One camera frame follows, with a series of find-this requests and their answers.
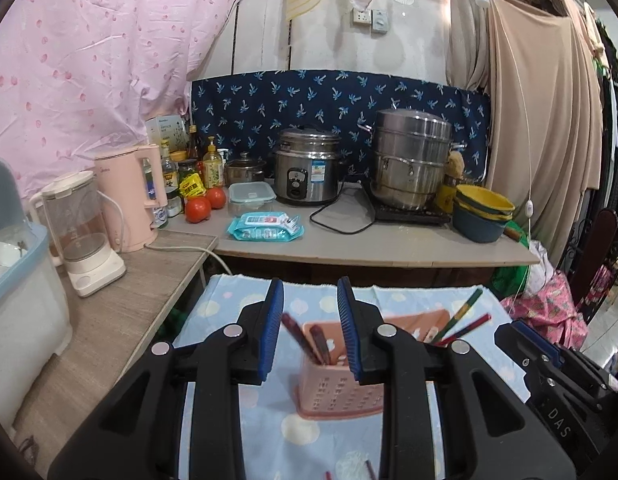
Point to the tan loofah sponge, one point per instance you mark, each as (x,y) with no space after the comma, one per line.
(455,165)

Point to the beige curtain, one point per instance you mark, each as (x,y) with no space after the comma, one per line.
(539,135)

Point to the stainless steel steamer pot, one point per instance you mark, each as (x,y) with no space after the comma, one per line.
(411,160)

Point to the dark sauce bottle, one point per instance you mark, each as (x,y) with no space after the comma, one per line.
(193,142)

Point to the glass kettle with white base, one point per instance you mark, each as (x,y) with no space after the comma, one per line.
(84,240)

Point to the pink spotted curtain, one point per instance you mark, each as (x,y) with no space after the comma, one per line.
(89,60)

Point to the black induction cooker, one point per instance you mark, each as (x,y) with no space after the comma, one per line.
(414,216)

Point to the dark-framed eyeglasses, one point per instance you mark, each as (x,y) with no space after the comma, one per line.
(26,446)

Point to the white printed carton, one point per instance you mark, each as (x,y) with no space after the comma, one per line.
(166,132)

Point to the clear sauce bottle yellow label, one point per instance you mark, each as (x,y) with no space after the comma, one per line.
(170,180)

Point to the hanging dark clothes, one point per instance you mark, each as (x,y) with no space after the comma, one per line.
(616,110)

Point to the blue white dish drainer box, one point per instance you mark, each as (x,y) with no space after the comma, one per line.
(19,335)

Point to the green chopstick with gold label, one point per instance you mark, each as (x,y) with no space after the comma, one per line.
(464,305)

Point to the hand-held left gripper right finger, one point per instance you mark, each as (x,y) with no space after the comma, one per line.
(348,330)

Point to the white wall socket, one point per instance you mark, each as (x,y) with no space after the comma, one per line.
(361,16)

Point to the steel rice cooker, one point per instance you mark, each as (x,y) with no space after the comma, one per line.
(309,170)

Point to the blue wet wipes pack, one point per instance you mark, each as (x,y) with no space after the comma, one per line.
(264,226)

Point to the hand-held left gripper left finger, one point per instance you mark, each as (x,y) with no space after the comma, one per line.
(269,330)

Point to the clear food container blue lid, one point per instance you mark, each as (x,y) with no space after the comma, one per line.
(250,197)

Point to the small steel lidded pot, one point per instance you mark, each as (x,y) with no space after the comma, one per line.
(245,170)

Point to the green bag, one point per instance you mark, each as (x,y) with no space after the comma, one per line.
(509,280)

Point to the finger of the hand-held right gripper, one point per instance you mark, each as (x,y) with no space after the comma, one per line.
(539,342)
(519,355)

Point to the blue bowl with yellow inside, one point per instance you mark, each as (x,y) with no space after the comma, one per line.
(484,199)
(479,230)

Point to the navy leaf-print cloth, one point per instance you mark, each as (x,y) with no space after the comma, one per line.
(289,105)

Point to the yellow snack packet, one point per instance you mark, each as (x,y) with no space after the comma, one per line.
(193,186)

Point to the red chopstick with gold label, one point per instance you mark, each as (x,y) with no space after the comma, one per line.
(469,325)

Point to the pink perforated utensil holder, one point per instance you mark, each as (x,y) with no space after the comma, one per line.
(329,395)

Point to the pink electric kettle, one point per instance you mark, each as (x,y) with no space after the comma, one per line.
(129,200)

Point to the pink floral cloth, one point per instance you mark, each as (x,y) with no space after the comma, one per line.
(549,310)

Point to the red tomato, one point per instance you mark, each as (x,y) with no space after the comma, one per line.
(216,197)
(198,210)

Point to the light blue patterned tablecloth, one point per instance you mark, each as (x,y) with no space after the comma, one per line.
(309,300)

